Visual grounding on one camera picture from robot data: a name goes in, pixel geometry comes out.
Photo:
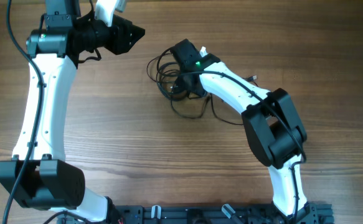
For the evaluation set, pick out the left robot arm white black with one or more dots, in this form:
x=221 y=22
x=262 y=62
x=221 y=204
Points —
x=37 y=175

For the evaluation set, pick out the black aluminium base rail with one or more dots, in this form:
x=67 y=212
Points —
x=311 y=213

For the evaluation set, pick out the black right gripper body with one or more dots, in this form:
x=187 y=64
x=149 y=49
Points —
x=184 y=52

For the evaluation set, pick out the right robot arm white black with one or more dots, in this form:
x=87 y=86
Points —
x=274 y=130

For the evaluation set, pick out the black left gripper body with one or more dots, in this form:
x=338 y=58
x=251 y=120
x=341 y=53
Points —
x=117 y=42

